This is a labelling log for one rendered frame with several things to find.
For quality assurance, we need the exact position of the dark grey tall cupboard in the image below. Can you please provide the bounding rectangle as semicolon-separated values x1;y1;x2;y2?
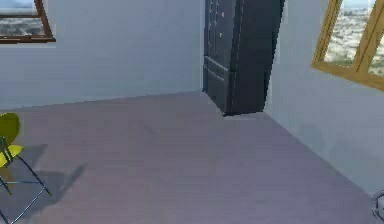
202;0;287;117

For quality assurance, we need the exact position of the yellow wooden framed window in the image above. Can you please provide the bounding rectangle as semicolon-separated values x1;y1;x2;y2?
311;0;384;92

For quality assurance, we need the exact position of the yellow-green folding chair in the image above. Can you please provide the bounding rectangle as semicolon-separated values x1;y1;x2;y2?
0;112;53;224

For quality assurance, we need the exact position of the dark brown framed window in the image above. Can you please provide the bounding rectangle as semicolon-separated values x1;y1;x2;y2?
0;0;57;45

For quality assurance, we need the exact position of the grey wire frame object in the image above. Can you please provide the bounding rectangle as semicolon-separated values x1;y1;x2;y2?
371;189;384;224

